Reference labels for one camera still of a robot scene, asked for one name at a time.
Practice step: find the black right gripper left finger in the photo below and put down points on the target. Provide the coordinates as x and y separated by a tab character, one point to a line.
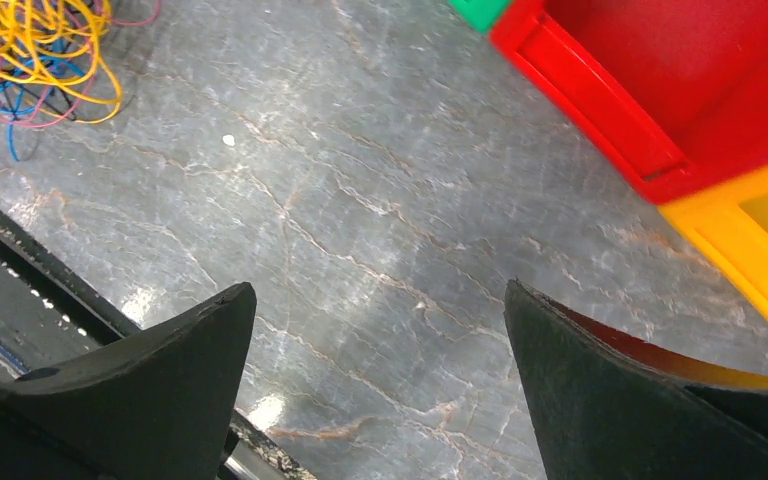
154	405

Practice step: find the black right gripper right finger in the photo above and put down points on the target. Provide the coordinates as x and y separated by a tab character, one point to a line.
607	405

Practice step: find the yellow plastic bin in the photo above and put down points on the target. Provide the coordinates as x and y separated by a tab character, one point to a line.
728	224

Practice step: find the red plastic bin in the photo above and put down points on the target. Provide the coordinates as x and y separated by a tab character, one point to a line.
673	93

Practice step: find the green plastic bin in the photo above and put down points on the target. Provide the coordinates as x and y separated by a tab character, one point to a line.
481	15

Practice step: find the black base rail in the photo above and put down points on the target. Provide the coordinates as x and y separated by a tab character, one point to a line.
49	315

